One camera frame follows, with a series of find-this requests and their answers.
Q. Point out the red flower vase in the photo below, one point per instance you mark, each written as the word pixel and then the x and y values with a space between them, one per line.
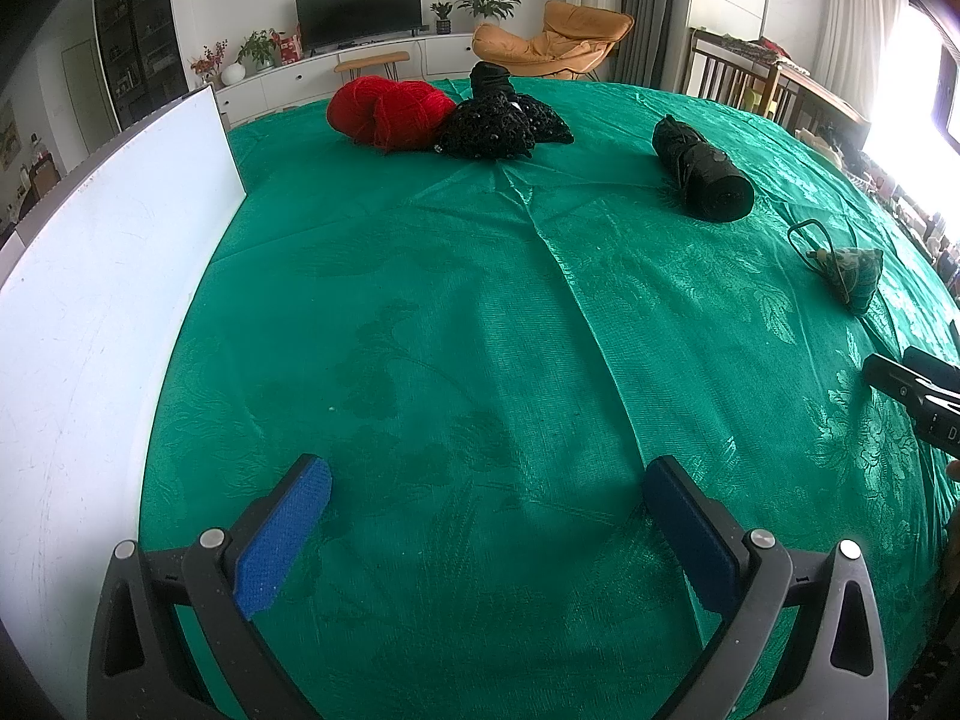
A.
pixel 217 64

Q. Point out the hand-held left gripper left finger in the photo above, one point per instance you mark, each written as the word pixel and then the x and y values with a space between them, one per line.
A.
pixel 285 532

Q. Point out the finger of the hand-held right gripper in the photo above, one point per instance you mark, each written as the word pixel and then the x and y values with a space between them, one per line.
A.
pixel 934 369
pixel 892 382

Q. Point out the red yarn ball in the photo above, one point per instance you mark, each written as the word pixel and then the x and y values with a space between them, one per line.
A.
pixel 390 112

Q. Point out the white sheer curtain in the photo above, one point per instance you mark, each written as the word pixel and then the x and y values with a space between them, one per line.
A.
pixel 862 22

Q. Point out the white storage box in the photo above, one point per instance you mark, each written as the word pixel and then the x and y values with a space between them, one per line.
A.
pixel 97 300

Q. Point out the leafy potted plant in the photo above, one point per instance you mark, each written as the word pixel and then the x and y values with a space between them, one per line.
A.
pixel 487 4

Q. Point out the small wooden stool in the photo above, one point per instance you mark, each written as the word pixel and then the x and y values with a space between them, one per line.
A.
pixel 371 60

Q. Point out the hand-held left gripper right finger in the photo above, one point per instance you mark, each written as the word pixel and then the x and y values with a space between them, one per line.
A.
pixel 690 540

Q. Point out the tan lounge chair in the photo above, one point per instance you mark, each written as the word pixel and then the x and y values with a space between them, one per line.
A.
pixel 551 41

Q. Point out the green potted plant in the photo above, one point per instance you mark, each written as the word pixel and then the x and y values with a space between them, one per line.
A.
pixel 259 51

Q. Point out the black flat television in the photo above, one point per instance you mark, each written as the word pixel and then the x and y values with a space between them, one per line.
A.
pixel 356 11

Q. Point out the green triangular sachet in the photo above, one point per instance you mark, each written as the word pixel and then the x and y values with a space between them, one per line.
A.
pixel 855 274

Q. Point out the wooden chair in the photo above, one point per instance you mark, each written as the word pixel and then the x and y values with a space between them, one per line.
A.
pixel 731 75

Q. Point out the white television cabinet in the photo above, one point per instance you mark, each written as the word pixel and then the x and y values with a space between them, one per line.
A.
pixel 300 79

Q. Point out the small potted plant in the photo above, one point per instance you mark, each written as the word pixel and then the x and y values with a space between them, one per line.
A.
pixel 442 17

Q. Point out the red gift box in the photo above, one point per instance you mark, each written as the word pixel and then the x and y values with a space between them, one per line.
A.
pixel 289 46

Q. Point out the dark display cabinet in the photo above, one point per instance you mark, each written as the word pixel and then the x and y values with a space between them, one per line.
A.
pixel 139 37

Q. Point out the black folded umbrella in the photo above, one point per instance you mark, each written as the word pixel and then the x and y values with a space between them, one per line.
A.
pixel 705 172

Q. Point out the black beaded bag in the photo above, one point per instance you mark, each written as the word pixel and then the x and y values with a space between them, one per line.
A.
pixel 487 127

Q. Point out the green tablecloth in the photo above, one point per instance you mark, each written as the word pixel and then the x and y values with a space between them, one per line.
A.
pixel 487 315

